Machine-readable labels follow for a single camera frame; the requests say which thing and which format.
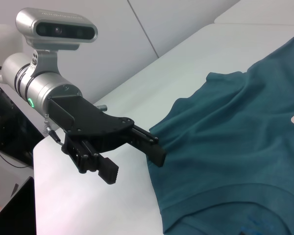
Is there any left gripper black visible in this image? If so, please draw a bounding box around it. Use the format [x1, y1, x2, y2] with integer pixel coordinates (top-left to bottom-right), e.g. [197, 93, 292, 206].
[48, 95, 168, 186]

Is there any teal T-shirt with FREE print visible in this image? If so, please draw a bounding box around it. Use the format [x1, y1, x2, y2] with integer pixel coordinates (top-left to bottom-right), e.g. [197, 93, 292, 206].
[147, 31, 294, 235]

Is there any black equipment cabinet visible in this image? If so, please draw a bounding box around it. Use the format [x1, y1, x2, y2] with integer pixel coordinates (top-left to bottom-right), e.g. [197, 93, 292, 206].
[0, 78, 44, 169]

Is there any black panel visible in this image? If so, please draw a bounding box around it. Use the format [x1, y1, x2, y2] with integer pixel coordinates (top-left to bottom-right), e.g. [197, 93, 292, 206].
[0, 176, 37, 235]

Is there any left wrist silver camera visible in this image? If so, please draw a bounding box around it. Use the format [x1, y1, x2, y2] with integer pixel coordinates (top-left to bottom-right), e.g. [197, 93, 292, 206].
[16, 7, 98, 74]

